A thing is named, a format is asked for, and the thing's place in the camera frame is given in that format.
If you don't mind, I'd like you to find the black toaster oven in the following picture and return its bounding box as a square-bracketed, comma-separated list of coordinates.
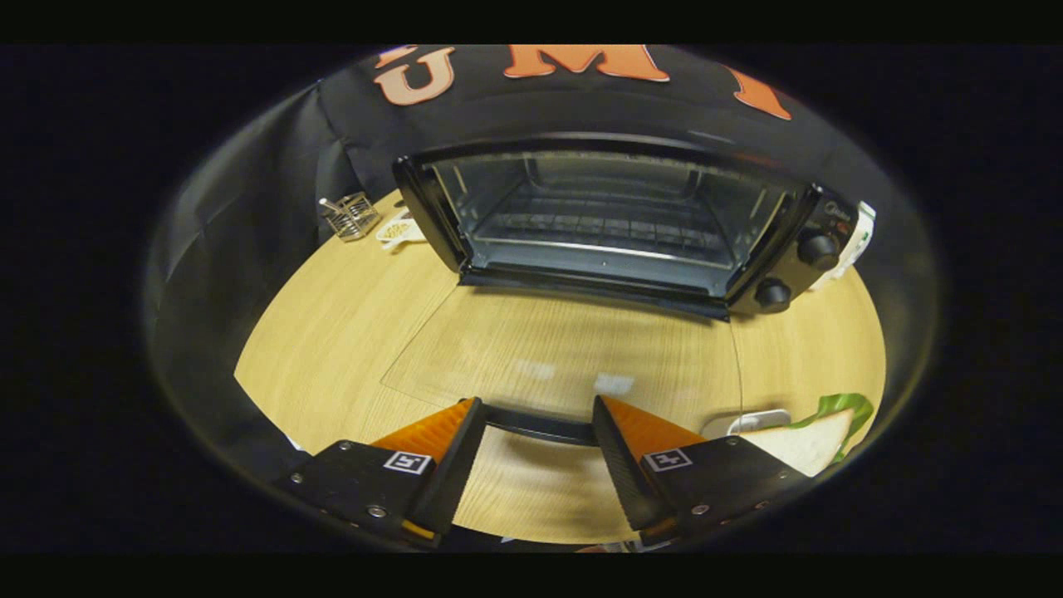
[380, 133, 860, 449]

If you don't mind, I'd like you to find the sandwich with lettuce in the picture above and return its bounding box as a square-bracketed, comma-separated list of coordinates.
[739, 393, 875, 478]

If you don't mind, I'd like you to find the white ridged tray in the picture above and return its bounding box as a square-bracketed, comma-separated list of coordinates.
[700, 409, 794, 441]

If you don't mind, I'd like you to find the metal wire holder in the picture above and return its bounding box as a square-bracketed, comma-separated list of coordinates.
[320, 192, 381, 242]

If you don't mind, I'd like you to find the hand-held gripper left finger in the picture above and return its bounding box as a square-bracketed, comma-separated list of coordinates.
[278, 397, 488, 549]

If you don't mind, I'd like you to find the white bread toaster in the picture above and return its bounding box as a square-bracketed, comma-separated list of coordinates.
[810, 201, 878, 292]

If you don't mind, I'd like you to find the small white patterned dish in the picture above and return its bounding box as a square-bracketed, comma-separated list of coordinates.
[375, 212, 429, 252]

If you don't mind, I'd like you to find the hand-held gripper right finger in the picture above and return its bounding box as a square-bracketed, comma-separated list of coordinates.
[591, 395, 811, 545]

